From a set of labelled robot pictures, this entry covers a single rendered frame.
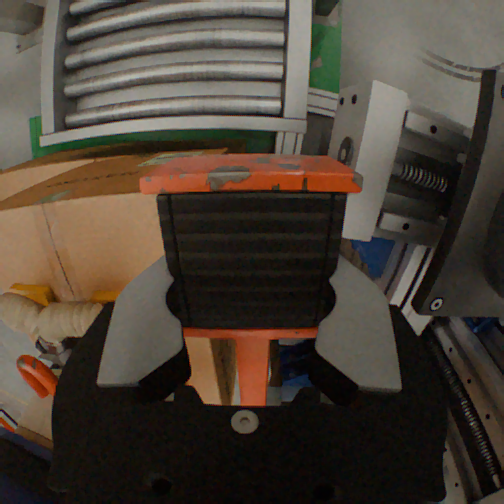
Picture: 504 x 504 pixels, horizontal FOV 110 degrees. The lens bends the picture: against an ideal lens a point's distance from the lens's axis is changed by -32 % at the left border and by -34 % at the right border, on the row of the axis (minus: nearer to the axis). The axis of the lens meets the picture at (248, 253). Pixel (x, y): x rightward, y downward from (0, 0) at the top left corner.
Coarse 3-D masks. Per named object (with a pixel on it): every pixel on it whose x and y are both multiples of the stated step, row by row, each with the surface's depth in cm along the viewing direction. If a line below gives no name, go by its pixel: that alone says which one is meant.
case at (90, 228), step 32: (128, 160) 52; (160, 160) 46; (32, 192) 33; (64, 192) 29; (96, 192) 27; (128, 192) 25; (0, 224) 27; (32, 224) 27; (64, 224) 27; (96, 224) 27; (128, 224) 27; (0, 256) 30; (32, 256) 29; (64, 256) 29; (96, 256) 29; (128, 256) 29; (160, 256) 29; (64, 288) 32; (96, 288) 31; (192, 352) 36; (224, 352) 51; (192, 384) 41; (224, 384) 49
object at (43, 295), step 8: (16, 288) 30; (24, 288) 31; (32, 288) 31; (40, 288) 31; (48, 288) 31; (24, 296) 31; (32, 296) 30; (40, 296) 30; (48, 296) 31; (48, 304) 31; (40, 344) 32
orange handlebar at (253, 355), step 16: (240, 352) 16; (256, 352) 15; (32, 368) 20; (48, 368) 22; (240, 368) 16; (256, 368) 16; (32, 384) 22; (48, 384) 21; (240, 384) 18; (256, 384) 17; (240, 400) 19; (256, 400) 18
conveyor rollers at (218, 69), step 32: (96, 0) 38; (128, 0) 41; (192, 0) 41; (224, 0) 41; (256, 0) 41; (96, 32) 44; (192, 32) 45; (224, 32) 45; (256, 32) 45; (160, 64) 50; (192, 64) 50; (224, 64) 50; (256, 64) 50; (192, 96) 54; (224, 96) 54; (256, 96) 54
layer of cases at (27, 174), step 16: (144, 144) 90; (160, 144) 86; (176, 144) 84; (192, 144) 83; (208, 144) 82; (224, 144) 83; (240, 144) 84; (32, 160) 84; (48, 160) 73; (64, 160) 65; (80, 160) 61; (96, 160) 61; (0, 176) 62; (16, 176) 62; (32, 176) 62; (48, 176) 63; (0, 192) 65; (16, 192) 65
